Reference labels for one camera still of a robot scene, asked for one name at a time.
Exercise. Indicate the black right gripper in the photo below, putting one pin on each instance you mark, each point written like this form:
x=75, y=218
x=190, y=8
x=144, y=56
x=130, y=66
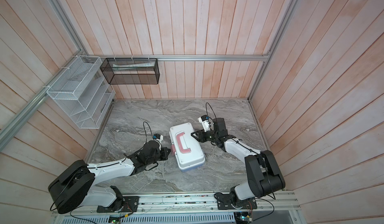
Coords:
x=201, y=135

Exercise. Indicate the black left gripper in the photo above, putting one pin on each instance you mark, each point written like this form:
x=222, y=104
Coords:
x=165, y=155

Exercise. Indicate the white blue plastic toolbox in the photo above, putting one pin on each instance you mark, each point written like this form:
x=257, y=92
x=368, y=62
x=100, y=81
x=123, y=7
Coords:
x=187, y=149

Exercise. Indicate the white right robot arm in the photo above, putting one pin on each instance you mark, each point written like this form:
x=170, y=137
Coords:
x=264, y=176

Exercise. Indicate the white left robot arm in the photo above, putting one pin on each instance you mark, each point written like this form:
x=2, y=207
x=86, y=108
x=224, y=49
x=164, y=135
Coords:
x=77, y=186

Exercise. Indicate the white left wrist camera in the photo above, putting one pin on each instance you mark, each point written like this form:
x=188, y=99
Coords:
x=158, y=137

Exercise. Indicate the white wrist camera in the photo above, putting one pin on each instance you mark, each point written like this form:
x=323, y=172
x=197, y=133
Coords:
x=158, y=137
x=205, y=121

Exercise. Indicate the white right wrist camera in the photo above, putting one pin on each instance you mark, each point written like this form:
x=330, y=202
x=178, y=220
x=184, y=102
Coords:
x=205, y=121

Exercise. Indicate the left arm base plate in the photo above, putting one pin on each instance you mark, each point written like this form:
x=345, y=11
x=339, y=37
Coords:
x=127, y=204

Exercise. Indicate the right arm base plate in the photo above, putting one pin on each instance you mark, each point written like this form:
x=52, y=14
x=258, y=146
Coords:
x=231, y=202

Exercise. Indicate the black mesh wall basket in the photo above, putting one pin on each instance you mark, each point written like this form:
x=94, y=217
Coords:
x=118, y=71

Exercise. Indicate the white wire mesh shelf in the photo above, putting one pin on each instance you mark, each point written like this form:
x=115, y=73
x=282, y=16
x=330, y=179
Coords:
x=82, y=96

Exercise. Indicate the aluminium front rail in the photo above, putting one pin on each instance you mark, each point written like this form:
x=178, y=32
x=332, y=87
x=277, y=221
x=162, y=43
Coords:
x=205, y=202

